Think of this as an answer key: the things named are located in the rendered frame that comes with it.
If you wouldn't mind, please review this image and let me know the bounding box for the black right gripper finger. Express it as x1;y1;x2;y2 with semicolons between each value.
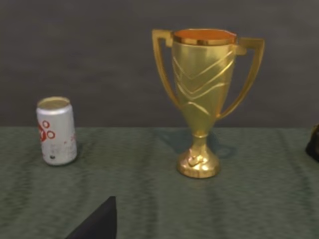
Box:
65;196;117;239

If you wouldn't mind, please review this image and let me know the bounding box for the white red soda can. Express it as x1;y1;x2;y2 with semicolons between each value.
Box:
36;96;78;166

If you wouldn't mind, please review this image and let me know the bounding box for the gold trophy cup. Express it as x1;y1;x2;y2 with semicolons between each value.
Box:
152;28;265;179

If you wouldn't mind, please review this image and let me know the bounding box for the black object with gold trim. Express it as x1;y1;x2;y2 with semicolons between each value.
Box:
305;122;319;159

